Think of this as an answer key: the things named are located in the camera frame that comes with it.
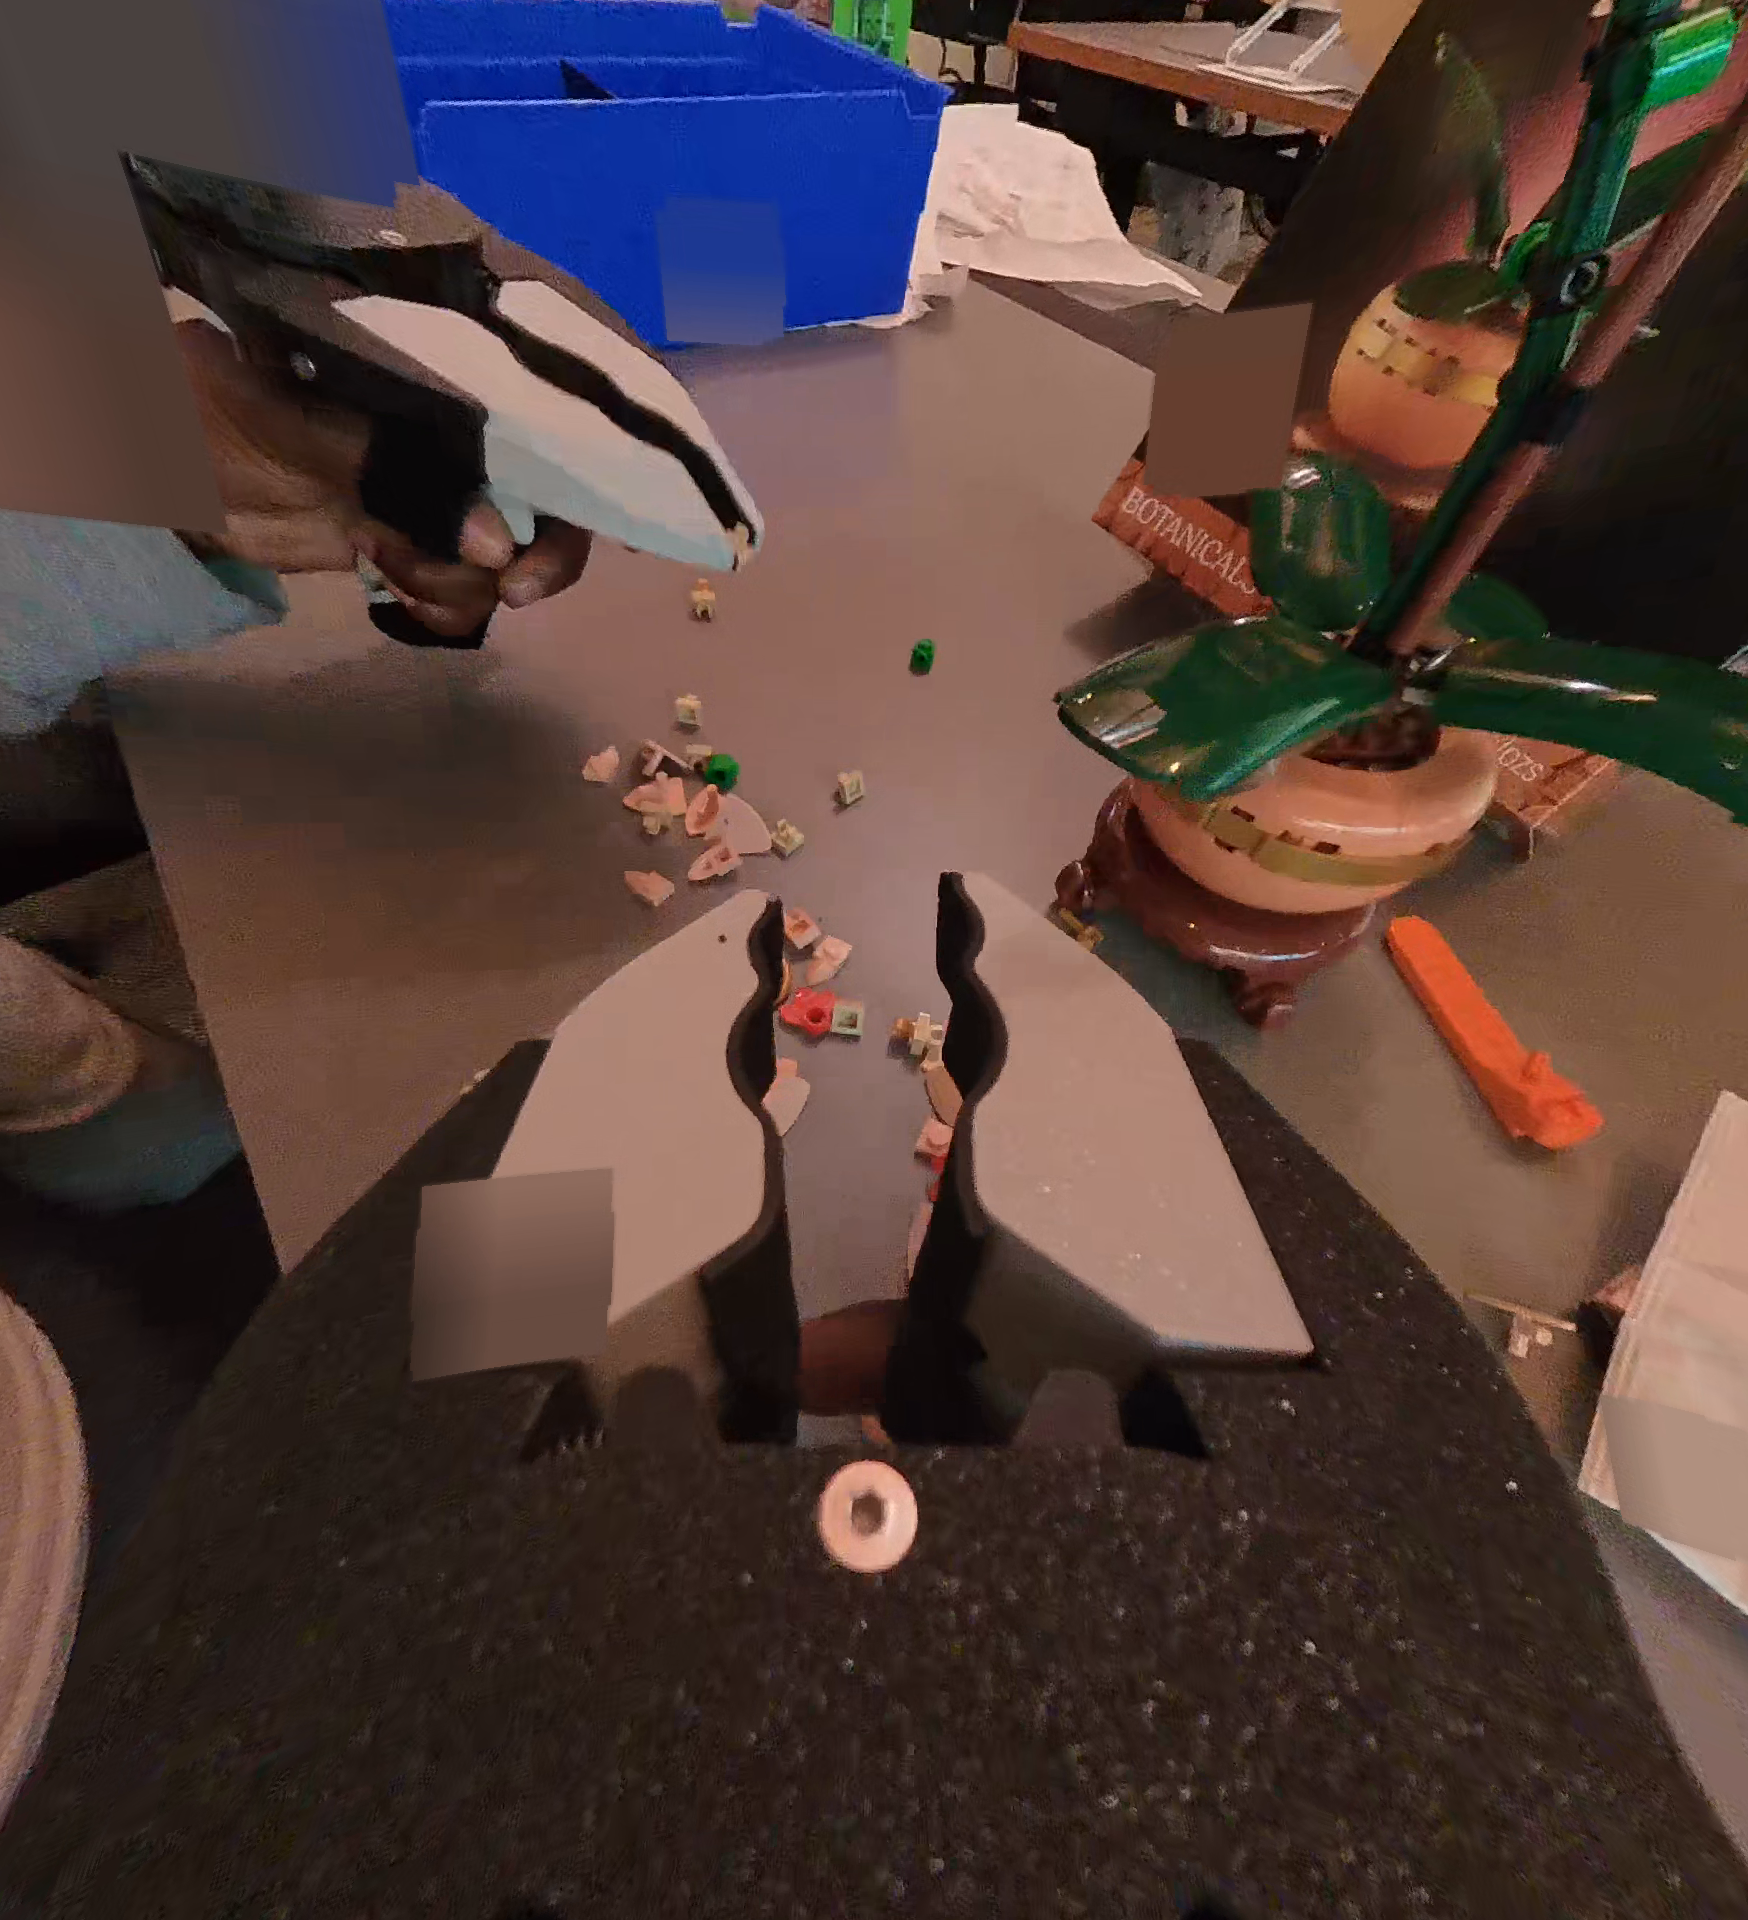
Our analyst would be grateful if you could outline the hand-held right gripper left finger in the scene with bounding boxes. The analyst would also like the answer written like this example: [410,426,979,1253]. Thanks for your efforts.
[488,888,803,1445]

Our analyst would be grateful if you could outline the crumpled white paper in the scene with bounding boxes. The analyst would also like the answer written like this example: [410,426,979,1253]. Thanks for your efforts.
[905,102,1207,325]

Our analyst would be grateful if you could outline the grey desk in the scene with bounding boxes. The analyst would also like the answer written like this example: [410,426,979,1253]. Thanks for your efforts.
[100,269,1748,1920]

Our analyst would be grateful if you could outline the dark orchid product box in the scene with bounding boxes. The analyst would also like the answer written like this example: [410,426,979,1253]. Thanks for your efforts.
[1092,0,1748,864]

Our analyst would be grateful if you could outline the pile of small brick pieces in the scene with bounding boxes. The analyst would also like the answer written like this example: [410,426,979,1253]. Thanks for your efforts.
[582,575,966,1246]

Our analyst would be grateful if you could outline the brick orchid plant model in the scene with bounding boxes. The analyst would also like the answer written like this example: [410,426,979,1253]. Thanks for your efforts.
[1051,0,1748,1032]

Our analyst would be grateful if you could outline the orange brick separator tool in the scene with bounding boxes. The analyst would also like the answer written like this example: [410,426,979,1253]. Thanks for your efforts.
[1383,915,1606,1155]

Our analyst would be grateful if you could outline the person's grey clothing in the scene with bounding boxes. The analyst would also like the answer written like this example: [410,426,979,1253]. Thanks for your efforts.
[0,876,238,1209]

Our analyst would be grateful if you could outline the person's left forearm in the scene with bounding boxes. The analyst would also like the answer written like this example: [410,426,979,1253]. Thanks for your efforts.
[0,502,293,740]

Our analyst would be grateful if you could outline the blue plastic bin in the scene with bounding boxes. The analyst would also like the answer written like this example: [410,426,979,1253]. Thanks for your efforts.
[386,0,950,350]

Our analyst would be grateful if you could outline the person's left hand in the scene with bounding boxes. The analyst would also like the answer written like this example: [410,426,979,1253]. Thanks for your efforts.
[175,336,595,646]

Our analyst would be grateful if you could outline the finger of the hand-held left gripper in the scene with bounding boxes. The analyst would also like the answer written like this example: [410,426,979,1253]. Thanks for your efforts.
[331,291,766,574]
[482,226,747,503]

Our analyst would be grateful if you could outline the wooden background table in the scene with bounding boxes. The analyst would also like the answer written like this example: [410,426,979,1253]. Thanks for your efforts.
[1009,0,1416,136]

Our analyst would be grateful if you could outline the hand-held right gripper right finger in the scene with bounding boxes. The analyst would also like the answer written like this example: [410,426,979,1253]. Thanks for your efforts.
[881,871,1318,1448]

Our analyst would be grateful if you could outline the white instruction booklet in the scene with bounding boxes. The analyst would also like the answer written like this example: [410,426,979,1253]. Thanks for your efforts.
[1578,1092,1748,1613]

